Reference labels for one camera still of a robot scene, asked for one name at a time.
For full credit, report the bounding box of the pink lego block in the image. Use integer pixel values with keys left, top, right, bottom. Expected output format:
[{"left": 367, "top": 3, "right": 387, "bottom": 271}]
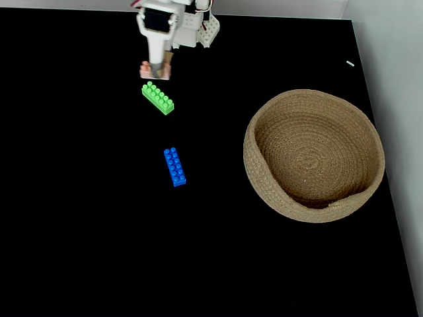
[{"left": 139, "top": 61, "right": 172, "bottom": 81}]

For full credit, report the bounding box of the green lego block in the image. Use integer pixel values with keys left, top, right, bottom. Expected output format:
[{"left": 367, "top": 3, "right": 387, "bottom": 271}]
[{"left": 141, "top": 81, "right": 175, "bottom": 116}]

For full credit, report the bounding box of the blue lego block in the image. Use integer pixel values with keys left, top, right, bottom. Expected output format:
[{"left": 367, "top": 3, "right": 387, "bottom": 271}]
[{"left": 163, "top": 147, "right": 187, "bottom": 188}]

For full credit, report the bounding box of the woven jute round basket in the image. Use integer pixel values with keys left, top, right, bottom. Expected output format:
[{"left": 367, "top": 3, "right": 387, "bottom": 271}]
[{"left": 243, "top": 88, "right": 386, "bottom": 224}]

